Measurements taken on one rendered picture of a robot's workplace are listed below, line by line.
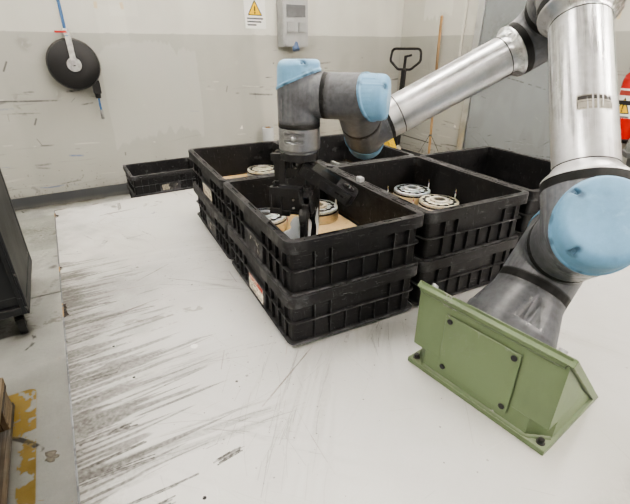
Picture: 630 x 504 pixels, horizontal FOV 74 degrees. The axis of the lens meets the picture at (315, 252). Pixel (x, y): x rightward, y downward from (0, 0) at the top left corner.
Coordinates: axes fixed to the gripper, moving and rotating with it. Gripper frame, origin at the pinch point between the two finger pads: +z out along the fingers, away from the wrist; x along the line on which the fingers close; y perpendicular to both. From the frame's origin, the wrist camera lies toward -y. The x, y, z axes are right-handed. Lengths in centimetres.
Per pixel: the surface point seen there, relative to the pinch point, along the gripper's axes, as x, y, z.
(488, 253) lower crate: -18.1, -36.8, 5.0
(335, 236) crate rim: 8.6, -6.7, -7.5
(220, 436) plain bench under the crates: 35.1, 4.7, 15.0
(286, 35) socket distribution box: -348, 118, -47
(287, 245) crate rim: 13.8, 0.4, -7.3
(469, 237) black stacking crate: -15.2, -31.8, 0.3
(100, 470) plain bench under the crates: 44, 18, 15
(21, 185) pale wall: -185, 297, 65
